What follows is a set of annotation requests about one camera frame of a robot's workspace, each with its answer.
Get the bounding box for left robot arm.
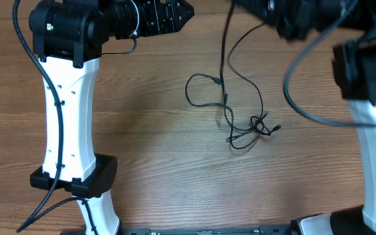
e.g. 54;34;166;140
29;0;195;234

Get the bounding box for thin black usb cable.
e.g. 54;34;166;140
223;22;283;151

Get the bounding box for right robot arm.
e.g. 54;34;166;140
240;1;376;234

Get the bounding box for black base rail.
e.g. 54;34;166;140
117;225;300;235

